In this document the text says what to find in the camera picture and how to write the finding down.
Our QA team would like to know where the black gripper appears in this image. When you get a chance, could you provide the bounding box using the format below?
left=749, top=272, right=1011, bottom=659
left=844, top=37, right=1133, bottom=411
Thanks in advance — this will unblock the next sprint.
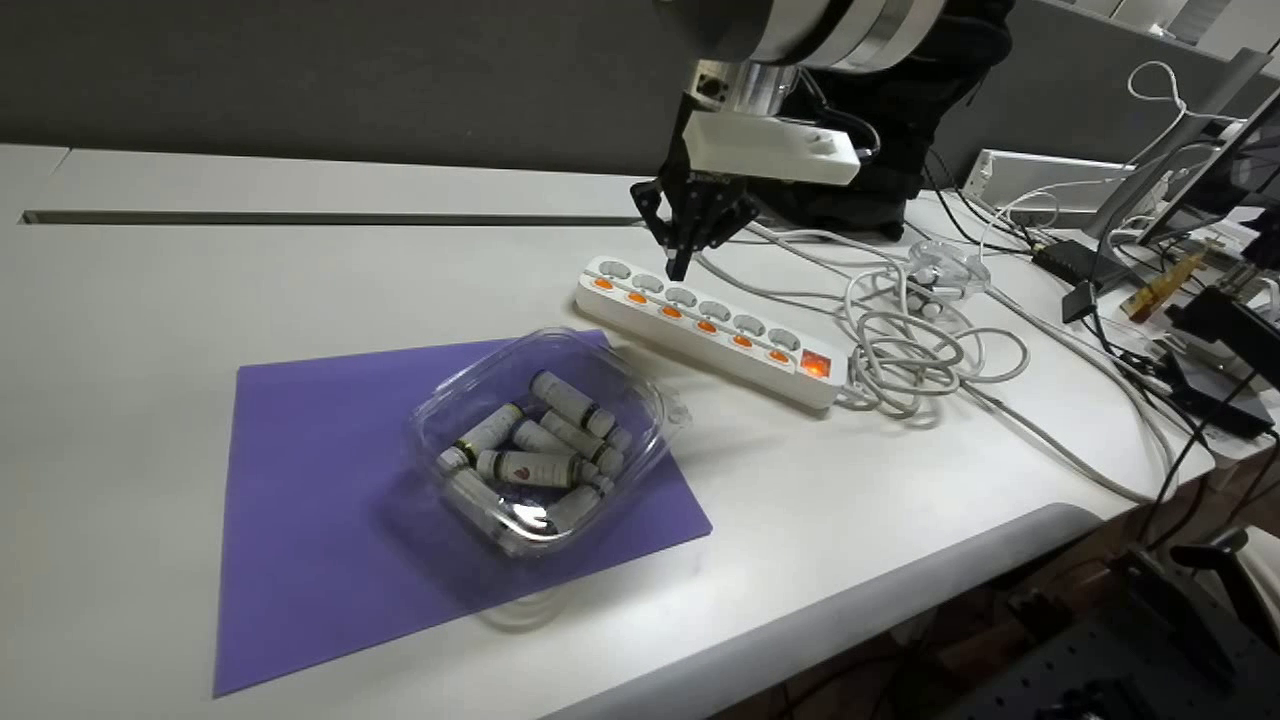
left=629, top=132, right=767, bottom=282

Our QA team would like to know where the white multi-socket power strip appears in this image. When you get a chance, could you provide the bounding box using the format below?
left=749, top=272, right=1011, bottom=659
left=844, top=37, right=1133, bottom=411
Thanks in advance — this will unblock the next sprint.
left=571, top=252, right=850, bottom=414

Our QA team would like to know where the grey battery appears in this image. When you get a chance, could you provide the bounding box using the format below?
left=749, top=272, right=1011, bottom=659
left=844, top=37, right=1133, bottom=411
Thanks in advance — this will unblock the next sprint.
left=541, top=480, right=611, bottom=533
left=534, top=406, right=630, bottom=475
left=432, top=444, right=515, bottom=539
left=529, top=366, right=625, bottom=444
left=506, top=414, right=577, bottom=461
left=457, top=401, right=529, bottom=461
left=472, top=449, right=581, bottom=490

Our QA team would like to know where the clear plastic container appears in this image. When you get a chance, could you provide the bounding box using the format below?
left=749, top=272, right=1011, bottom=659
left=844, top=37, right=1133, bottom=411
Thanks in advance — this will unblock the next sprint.
left=407, top=328, right=672, bottom=563

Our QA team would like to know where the white flat box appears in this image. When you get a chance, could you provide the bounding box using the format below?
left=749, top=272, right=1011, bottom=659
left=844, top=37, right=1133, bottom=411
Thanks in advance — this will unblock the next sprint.
left=960, top=145, right=1140, bottom=226

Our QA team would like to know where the small black plug block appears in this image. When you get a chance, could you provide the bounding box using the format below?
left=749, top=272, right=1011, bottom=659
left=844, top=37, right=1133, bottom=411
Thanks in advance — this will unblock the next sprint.
left=1031, top=236, right=1112, bottom=292

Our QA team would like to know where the purple mat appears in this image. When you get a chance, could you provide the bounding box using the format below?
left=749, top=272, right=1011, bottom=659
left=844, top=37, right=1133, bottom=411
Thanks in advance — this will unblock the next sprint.
left=213, top=330, right=714, bottom=701

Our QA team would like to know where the yellow stick object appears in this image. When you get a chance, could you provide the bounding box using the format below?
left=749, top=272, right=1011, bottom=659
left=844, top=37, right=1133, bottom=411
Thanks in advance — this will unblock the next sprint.
left=1114, top=248, right=1211, bottom=323

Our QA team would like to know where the grey slanted stand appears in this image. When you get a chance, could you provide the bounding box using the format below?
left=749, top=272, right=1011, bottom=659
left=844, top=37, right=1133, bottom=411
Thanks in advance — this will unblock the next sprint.
left=1086, top=37, right=1280, bottom=248

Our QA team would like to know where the black flat device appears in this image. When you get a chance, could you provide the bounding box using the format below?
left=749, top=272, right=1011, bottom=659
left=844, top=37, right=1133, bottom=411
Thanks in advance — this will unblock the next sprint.
left=1169, top=282, right=1280, bottom=392

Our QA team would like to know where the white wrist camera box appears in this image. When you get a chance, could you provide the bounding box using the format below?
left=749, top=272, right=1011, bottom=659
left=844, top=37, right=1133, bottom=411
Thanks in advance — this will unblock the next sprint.
left=683, top=101, right=863, bottom=189

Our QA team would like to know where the white coiled power strip cable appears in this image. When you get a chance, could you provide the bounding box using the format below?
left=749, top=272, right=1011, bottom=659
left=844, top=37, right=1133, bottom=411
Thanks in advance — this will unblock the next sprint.
left=691, top=215, right=1175, bottom=513

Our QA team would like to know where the long black cable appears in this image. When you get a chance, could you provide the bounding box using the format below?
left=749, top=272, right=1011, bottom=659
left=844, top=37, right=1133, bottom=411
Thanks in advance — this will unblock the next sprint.
left=931, top=182, right=1280, bottom=515

